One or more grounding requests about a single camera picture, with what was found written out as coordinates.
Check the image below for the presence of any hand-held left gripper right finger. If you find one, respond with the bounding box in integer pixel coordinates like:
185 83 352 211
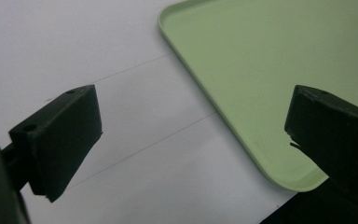
283 84 358 213

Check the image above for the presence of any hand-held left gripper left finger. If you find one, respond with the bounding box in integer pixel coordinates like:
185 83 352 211
1 84 103 203

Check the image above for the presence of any light green plastic tray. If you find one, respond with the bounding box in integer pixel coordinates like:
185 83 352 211
158 0 358 193

